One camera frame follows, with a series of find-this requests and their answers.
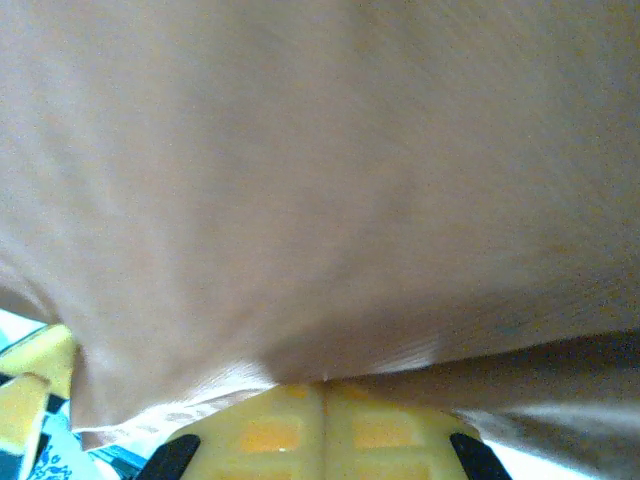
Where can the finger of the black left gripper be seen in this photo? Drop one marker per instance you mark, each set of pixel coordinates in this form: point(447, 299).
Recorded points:
point(17, 425)
point(47, 355)

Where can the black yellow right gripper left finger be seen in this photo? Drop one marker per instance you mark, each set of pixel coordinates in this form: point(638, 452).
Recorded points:
point(270, 440)

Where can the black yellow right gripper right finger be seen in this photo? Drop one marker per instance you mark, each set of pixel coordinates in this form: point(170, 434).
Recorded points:
point(380, 440)

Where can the brown trousers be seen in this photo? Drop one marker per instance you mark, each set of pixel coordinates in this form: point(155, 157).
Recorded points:
point(300, 175)

